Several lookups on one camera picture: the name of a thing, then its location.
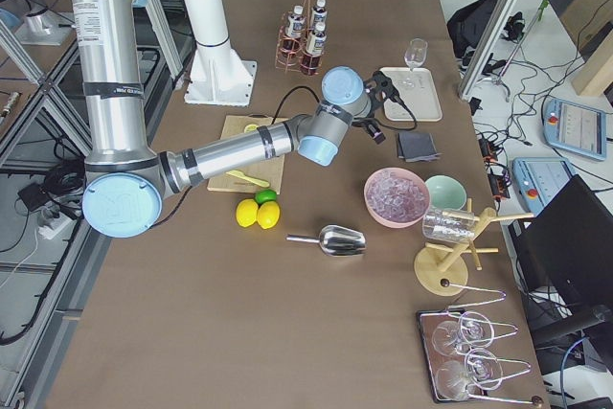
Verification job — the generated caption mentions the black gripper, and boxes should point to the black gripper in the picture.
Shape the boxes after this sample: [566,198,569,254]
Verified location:
[363,70,396,117]

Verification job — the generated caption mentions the copper wire bottle basket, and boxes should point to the copper wire bottle basket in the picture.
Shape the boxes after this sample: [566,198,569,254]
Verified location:
[275,0,328,76]

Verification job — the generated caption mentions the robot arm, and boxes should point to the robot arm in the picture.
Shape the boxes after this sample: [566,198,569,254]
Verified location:
[71,0,395,238]

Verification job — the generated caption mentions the tea bottle front middle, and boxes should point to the tea bottle front middle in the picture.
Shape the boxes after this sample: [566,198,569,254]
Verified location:
[307,0,328,33]

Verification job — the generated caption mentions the tea bottle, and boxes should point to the tea bottle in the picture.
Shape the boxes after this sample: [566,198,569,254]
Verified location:
[307,0,328,33]
[281,5,305,57]

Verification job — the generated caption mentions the tea bottle rear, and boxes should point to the tea bottle rear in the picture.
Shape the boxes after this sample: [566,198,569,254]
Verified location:
[281,5,305,57]

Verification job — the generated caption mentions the tea bottle side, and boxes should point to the tea bottle side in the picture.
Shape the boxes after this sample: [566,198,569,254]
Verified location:
[300,22,327,76]

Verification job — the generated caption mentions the cream rabbit tray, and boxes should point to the cream rabbit tray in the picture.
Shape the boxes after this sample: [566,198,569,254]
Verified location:
[380,67,443,122]

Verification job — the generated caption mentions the clear wine glass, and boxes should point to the clear wine glass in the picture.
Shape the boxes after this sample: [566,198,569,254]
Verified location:
[403,38,428,88]

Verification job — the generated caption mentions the grey folded cloth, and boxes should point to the grey folded cloth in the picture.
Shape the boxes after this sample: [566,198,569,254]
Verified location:
[397,131,440,163]

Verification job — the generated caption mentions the pink bowl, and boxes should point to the pink bowl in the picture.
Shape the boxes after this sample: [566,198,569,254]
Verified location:
[364,168,430,228]

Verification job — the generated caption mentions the clear ice cubes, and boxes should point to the clear ice cubes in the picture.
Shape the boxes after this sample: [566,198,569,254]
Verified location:
[366,171,429,223]

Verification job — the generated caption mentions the mint green bowl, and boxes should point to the mint green bowl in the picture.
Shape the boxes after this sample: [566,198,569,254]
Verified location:
[425,175,467,210]

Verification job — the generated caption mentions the half lemon slice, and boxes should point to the half lemon slice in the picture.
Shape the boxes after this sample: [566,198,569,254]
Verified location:
[243,124,259,133]

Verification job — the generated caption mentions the bamboo cutting board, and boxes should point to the bamboo cutting board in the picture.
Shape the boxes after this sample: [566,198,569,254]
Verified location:
[207,115,284,194]

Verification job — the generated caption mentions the glass tumbler on stand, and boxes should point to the glass tumbler on stand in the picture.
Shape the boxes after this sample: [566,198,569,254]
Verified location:
[422,207,479,243]

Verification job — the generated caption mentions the green lime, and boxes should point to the green lime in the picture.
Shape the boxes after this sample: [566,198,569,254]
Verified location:
[254,189,277,205]

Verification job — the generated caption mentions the steel ice scoop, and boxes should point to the steel ice scoop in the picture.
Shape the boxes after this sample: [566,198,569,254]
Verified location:
[285,224,366,257]

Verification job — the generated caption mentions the whole yellow lemon lower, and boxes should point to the whole yellow lemon lower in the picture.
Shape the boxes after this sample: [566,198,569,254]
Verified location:
[257,201,281,230]

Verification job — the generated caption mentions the whole yellow lemon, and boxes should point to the whole yellow lemon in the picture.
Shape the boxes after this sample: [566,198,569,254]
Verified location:
[235,198,259,228]
[257,201,281,230]

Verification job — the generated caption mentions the yellow plastic knife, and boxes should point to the yellow plastic knife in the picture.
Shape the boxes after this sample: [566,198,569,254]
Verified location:
[227,170,270,189]

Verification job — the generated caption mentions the blue teach pendant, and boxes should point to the blue teach pendant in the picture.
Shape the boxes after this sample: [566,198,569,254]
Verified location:
[543,99,607,161]
[511,157,576,215]

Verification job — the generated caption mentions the whole yellow lemon upper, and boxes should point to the whole yellow lemon upper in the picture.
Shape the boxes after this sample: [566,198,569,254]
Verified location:
[235,198,259,228]

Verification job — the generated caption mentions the wooden glass stand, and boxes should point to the wooden glass stand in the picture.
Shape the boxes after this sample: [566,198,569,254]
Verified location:
[414,200,534,296]

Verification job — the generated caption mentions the black office chair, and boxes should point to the black office chair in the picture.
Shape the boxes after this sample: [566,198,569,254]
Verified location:
[522,175,612,368]

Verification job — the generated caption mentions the hanging wine glass upper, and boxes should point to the hanging wine glass upper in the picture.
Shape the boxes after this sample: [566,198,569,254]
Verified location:
[431,311,496,356]

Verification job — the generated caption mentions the hanging wine glass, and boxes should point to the hanging wine glass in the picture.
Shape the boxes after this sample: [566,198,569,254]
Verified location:
[431,311,496,356]
[435,349,502,401]

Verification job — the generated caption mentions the metal wine glass rack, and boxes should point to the metal wine glass rack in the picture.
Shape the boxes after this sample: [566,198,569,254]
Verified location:
[417,288,543,408]

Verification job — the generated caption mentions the hanging wine glass lower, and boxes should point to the hanging wine glass lower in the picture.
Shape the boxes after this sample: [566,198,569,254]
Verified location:
[435,349,502,401]

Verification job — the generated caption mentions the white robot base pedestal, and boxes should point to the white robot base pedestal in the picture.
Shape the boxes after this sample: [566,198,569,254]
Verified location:
[184,0,257,107]

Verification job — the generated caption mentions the aluminium frame post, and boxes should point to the aluminium frame post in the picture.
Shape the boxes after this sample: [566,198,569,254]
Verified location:
[458,0,517,101]

